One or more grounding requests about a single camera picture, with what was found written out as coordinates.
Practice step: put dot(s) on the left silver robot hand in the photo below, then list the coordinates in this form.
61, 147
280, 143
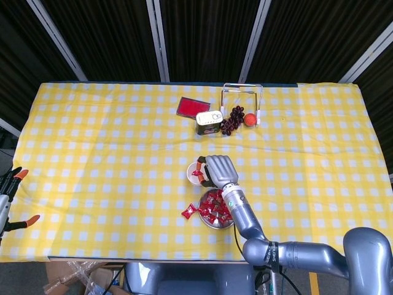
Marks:
3, 209

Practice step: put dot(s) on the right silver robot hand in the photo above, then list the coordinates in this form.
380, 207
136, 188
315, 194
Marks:
221, 170

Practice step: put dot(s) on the round metal plate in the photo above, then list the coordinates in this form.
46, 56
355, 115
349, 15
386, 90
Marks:
215, 225

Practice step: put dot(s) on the white paper cup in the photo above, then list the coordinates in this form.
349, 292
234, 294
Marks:
190, 169

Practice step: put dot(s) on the luncheon meat tin can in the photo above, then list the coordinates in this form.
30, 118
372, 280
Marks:
208, 121

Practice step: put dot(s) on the dark purple grape bunch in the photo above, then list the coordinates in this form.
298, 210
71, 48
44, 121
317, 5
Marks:
235, 115

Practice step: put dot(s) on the orange red round fruit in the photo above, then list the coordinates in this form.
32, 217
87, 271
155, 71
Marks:
250, 120

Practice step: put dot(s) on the red rectangular tray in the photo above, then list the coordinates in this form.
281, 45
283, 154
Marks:
192, 107

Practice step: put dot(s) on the brown cardboard box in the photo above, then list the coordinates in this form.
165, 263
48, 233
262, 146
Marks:
56, 272

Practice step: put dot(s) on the yellow white checked tablecloth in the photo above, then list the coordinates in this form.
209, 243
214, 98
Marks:
122, 153

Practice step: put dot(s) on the grey robot torso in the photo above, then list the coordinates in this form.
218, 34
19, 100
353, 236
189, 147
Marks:
190, 279

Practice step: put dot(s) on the black curtain panel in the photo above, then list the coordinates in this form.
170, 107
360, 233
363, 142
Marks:
208, 37
107, 37
307, 37
383, 107
18, 61

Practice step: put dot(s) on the white partition post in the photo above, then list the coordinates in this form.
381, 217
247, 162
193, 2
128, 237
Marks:
9, 126
58, 40
158, 40
255, 40
365, 53

